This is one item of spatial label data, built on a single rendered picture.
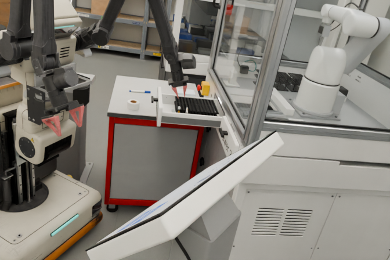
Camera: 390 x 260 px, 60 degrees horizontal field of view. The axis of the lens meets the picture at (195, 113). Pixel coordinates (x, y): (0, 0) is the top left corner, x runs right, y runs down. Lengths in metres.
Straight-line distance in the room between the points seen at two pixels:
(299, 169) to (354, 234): 0.54
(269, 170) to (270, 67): 0.45
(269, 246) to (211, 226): 0.93
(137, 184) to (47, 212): 0.56
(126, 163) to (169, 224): 1.54
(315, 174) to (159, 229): 1.02
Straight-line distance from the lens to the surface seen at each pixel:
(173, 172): 2.20
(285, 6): 1.22
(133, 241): 0.73
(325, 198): 1.69
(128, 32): 6.05
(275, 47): 1.24
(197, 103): 1.88
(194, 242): 0.89
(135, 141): 2.07
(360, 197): 1.77
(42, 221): 1.99
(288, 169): 1.50
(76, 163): 2.60
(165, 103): 1.96
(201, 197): 0.71
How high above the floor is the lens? 1.62
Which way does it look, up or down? 24 degrees down
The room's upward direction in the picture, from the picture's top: 10 degrees clockwise
